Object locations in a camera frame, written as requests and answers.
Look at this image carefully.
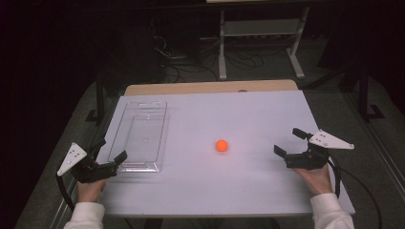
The black floor stand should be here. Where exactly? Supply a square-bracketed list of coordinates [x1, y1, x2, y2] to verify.
[85, 72, 108, 127]
[356, 62, 386, 123]

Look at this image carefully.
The person's left hand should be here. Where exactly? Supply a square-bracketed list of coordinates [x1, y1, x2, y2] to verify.
[76, 178, 108, 203]

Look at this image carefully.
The right gripper thick black cable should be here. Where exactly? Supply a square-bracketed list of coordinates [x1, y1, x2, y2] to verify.
[327, 158, 342, 198]

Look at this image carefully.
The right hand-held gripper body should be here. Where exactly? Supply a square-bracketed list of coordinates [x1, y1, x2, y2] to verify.
[285, 128, 355, 170]

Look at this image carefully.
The wooden table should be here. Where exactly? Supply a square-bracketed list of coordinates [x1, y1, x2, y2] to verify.
[123, 79, 299, 97]

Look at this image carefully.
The person's right hand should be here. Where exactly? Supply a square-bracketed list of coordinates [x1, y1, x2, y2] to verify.
[291, 163, 334, 197]

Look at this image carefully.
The orange ball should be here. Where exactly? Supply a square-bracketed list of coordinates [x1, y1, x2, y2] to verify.
[215, 138, 229, 153]

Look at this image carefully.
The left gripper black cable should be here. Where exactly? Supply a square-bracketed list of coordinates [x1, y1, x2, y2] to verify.
[55, 173, 76, 212]

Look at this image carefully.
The white metal stand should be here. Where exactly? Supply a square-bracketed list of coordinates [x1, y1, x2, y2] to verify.
[218, 6, 311, 81]

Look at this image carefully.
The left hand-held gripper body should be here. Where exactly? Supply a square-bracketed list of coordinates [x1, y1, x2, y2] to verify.
[56, 142, 119, 184]

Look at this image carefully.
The tangle of floor cables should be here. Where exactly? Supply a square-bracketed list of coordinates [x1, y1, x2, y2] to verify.
[152, 33, 266, 84]

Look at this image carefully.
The clear plastic tray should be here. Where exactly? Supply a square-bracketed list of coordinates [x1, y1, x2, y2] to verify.
[107, 100, 170, 174]

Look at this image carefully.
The right gripper thin black cable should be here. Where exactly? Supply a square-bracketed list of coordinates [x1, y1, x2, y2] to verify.
[337, 165, 383, 229]

